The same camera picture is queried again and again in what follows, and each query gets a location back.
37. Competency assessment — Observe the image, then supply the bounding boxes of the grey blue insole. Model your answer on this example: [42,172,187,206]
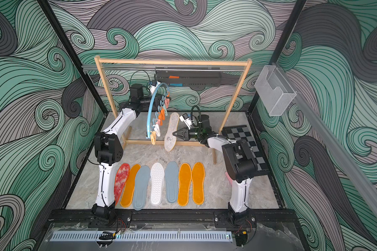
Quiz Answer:
[165,161,179,204]
[133,165,150,211]

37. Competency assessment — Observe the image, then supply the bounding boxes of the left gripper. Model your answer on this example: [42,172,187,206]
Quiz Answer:
[139,95,171,110]

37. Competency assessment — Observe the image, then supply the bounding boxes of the beige insole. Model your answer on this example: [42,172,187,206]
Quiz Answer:
[164,113,180,152]

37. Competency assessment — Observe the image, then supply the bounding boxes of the blue clip hanger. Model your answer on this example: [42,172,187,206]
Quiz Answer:
[146,82,171,144]

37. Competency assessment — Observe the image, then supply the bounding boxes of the wooden clothes rack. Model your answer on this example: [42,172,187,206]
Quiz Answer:
[94,55,253,165]

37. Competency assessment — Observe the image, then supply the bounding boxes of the white clothes peg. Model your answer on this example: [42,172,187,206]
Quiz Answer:
[154,124,161,137]

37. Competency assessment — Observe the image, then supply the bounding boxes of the black wall tool holder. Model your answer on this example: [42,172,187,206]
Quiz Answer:
[155,71,222,87]

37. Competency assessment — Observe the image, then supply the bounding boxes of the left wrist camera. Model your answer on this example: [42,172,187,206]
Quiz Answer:
[148,81,160,96]

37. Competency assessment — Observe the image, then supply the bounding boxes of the white insole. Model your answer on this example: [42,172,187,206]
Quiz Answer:
[150,163,164,206]

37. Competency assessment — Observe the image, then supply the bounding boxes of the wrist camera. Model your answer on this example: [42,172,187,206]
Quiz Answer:
[179,113,193,129]
[148,81,160,96]

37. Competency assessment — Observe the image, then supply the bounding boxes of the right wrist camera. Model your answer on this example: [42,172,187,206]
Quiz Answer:
[179,113,193,129]

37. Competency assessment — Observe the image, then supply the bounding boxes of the clear acrylic wall box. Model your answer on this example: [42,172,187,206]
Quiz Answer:
[254,65,296,117]

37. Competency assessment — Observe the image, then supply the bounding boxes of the black white chessboard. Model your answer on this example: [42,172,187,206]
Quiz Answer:
[222,125,269,176]

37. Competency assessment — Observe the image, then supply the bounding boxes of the pink microphone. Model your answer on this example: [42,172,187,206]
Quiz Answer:
[225,172,232,185]

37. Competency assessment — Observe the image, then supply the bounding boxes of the white slotted cable duct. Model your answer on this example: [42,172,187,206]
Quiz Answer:
[49,230,232,243]

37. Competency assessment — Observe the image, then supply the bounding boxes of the orange insole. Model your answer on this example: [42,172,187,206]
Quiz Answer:
[120,164,141,208]
[192,162,205,205]
[177,163,192,207]

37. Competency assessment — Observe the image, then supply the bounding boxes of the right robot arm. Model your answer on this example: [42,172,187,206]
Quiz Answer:
[172,106,258,226]

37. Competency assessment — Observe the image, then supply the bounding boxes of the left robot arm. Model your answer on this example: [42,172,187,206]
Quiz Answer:
[92,81,164,224]

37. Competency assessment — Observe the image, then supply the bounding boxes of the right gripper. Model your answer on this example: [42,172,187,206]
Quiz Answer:
[176,126,205,141]

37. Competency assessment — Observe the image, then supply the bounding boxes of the red patterned insole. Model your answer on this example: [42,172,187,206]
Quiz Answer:
[114,163,130,204]

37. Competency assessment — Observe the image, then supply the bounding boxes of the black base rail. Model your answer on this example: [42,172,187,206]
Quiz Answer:
[48,209,300,229]

